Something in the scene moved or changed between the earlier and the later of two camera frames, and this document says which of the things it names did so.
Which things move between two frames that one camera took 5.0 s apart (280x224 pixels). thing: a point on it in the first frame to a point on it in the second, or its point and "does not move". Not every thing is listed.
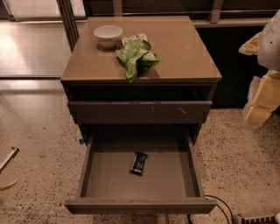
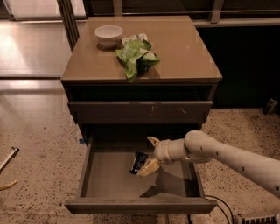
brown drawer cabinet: x=138 y=88 does not move
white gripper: x=270 y=48 to x=162 y=150
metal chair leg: x=17 y=150 does not move
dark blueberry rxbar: x=138 y=163 does not move
